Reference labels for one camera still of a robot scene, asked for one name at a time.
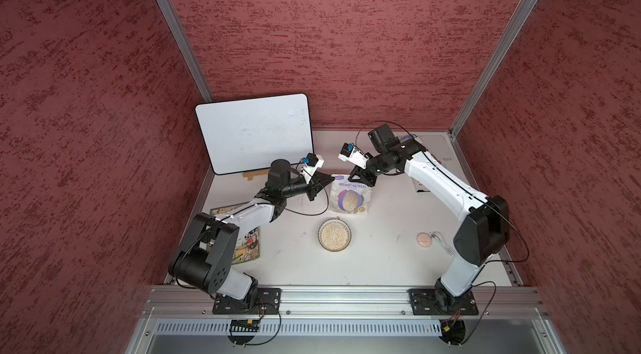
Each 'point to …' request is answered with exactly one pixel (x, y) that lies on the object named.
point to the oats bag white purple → (349, 197)
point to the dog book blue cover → (406, 138)
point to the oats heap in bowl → (334, 235)
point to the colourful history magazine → (248, 247)
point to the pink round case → (424, 240)
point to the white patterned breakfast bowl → (346, 225)
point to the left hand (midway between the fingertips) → (331, 180)
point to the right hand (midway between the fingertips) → (353, 178)
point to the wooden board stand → (249, 174)
